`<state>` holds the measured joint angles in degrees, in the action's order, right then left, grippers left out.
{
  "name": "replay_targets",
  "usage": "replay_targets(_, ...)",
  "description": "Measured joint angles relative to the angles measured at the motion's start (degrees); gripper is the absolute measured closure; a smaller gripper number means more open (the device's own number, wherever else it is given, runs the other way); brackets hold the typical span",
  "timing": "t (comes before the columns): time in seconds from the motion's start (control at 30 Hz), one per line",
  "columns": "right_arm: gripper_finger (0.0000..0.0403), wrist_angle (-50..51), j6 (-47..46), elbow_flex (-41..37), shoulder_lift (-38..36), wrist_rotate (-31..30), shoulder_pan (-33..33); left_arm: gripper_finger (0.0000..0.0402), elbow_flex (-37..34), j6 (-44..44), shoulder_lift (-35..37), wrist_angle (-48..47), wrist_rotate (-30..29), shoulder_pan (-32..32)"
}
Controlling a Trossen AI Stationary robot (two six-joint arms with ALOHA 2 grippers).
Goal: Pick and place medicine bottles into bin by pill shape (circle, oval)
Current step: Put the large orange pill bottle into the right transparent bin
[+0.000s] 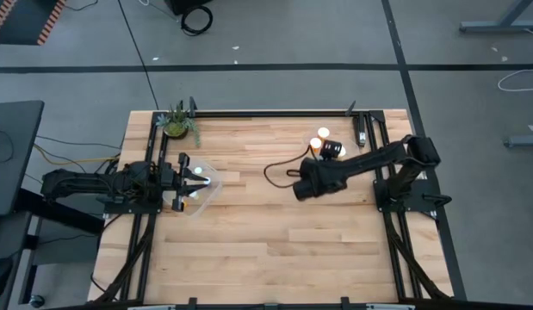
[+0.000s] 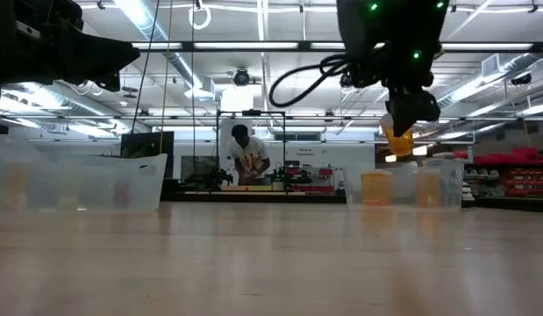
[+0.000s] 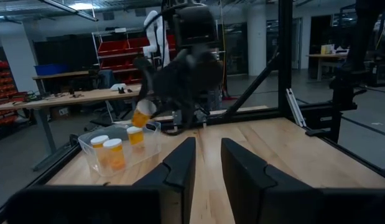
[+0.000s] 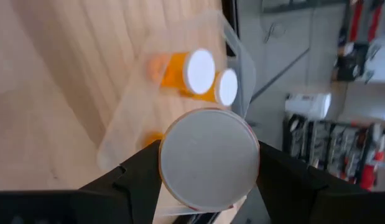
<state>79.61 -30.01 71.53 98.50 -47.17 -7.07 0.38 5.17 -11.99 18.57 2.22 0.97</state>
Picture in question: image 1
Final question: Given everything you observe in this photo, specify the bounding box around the black aluminium table frame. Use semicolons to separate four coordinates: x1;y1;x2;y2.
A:
92;108;456;310

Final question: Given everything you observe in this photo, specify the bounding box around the yellow floor cable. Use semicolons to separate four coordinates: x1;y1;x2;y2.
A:
32;143;121;167

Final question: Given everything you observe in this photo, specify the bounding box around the black box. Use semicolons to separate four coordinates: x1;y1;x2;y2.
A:
164;0;214;16

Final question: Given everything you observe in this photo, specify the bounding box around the grey desk leg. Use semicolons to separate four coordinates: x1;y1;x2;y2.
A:
458;0;533;34

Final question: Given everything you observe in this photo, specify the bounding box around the clear plastic bin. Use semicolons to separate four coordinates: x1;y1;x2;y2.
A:
176;158;225;218
301;120;358;176

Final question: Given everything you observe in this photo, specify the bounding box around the black right camera cable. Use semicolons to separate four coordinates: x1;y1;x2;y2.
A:
263;145;313;189

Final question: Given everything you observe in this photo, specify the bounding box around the potted green succulent plant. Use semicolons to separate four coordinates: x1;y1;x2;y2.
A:
155;100;203;148

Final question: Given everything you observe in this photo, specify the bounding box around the thin black floor cable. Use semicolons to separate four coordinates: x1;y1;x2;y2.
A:
116;0;160;111

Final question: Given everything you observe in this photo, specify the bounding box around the black desk base frame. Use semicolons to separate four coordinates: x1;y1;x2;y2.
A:
15;188;107;305

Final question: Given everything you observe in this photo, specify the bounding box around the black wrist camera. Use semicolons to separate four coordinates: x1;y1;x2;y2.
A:
319;139;343;160
124;160;156;190

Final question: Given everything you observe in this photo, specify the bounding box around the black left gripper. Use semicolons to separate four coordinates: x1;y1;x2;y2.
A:
156;152;212;213

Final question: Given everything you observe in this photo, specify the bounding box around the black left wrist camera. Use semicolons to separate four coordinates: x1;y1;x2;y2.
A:
124;160;156;190

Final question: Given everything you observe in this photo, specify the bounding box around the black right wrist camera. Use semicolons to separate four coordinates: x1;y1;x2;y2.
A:
319;139;343;160

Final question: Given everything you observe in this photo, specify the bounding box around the black coiled cable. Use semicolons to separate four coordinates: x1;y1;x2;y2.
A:
180;4;214;37

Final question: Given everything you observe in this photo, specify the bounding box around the black side table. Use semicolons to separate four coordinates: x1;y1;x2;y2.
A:
0;99;46;218

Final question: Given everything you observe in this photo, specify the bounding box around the white floor cable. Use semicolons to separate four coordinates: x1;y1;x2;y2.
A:
497;65;533;93

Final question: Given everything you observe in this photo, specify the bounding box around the grey desk foot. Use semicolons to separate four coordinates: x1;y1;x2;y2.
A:
502;134;533;150

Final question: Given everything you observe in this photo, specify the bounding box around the black mat orange striped edge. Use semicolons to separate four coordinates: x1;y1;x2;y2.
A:
0;0;68;47

